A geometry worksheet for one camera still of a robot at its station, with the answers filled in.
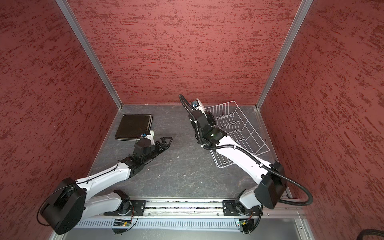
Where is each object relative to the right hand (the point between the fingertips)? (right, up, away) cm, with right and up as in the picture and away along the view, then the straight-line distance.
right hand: (205, 115), depth 76 cm
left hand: (-21, -17, +8) cm, 28 cm away
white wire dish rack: (+21, -5, +30) cm, 37 cm away
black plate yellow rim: (-51, -8, +27) cm, 58 cm away
